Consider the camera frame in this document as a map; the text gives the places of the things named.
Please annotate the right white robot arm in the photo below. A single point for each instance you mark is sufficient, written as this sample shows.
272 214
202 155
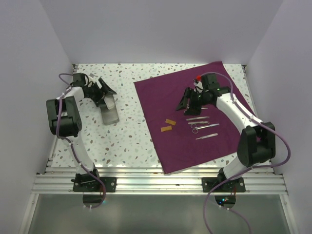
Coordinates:
257 140

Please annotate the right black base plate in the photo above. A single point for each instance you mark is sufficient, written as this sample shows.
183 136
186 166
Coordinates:
222 186

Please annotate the silver surgical scissors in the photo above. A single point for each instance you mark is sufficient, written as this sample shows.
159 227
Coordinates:
196 127

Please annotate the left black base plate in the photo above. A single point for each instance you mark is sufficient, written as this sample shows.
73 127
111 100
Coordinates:
92 182

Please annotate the orange bandage strip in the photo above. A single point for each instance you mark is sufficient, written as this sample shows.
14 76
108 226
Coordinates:
168 121
166 128

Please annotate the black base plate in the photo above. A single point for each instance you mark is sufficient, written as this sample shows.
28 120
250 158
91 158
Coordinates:
222 186
92 182

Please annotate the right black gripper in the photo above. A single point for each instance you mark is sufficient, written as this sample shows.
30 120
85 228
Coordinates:
189 93

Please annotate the aluminium rail frame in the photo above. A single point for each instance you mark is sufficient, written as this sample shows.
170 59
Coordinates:
125 150

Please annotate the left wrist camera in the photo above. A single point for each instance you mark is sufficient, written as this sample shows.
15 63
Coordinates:
93 79

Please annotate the curved silver tweezers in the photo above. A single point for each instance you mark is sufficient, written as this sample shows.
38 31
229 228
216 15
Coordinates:
197 118

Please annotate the purple cloth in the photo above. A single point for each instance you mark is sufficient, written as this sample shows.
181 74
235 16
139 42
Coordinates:
178 148

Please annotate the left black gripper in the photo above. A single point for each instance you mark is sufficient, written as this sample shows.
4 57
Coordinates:
104 89

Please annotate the white gauze pad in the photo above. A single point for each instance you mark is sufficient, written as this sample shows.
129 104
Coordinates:
110 104

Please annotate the straight silver tweezers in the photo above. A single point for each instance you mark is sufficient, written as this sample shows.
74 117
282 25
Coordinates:
207 136

